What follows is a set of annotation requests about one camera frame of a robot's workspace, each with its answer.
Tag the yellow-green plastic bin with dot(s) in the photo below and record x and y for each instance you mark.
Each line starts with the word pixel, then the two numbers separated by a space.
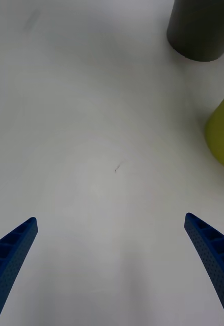
pixel 222 135

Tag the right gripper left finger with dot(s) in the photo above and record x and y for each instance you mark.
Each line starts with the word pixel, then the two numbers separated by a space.
pixel 7 265

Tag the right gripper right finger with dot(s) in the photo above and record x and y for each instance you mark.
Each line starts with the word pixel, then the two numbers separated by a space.
pixel 213 254

